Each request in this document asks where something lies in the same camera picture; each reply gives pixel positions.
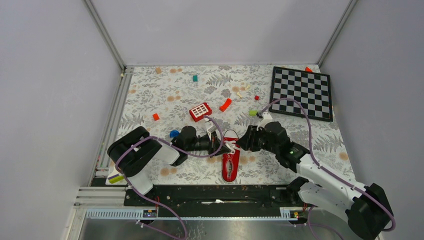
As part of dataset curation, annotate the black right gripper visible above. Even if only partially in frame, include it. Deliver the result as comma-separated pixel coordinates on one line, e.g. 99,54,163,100
235,125,279,155

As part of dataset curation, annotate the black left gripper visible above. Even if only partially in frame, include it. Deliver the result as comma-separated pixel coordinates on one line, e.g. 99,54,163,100
185,130,231,158

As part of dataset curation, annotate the blue plastic toy piece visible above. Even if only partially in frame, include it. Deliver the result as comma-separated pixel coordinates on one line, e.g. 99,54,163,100
169,130,180,138

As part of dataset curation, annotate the red canvas sneaker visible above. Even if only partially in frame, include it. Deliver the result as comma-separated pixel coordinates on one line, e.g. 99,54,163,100
221,129,241,183

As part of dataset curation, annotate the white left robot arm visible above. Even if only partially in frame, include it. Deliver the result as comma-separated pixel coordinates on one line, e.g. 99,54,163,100
107,117,236,206

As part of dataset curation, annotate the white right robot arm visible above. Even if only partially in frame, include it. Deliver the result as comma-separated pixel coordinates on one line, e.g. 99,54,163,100
236,122,396,240

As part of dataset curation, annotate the red white window brick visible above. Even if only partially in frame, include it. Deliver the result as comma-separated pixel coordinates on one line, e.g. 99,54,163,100
189,102,212,123

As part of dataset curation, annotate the green rectangular block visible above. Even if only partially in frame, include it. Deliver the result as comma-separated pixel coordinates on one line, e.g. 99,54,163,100
248,110,258,116

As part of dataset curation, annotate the floral patterned table mat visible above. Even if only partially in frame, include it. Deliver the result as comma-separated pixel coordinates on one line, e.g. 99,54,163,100
116,65,355,185

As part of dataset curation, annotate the orange red curved block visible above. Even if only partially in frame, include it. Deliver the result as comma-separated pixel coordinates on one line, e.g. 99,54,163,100
219,98,232,112

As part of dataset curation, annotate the black grey chessboard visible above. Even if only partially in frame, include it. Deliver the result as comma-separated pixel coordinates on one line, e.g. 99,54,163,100
267,66,334,122

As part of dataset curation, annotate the yellow green block stack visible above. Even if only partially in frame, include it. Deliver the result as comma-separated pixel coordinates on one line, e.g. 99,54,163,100
105,173,124,185

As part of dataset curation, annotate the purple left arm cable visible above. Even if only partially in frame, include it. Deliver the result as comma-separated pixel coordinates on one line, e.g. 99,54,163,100
114,115,225,240

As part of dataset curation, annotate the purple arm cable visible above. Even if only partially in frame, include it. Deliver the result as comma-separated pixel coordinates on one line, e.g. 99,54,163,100
114,115,225,240
259,97,397,240

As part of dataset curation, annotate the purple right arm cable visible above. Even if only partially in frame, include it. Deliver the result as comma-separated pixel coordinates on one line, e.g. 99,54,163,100
259,97,397,240

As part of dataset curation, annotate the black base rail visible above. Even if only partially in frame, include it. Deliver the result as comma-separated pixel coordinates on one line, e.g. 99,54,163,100
123,184,311,218

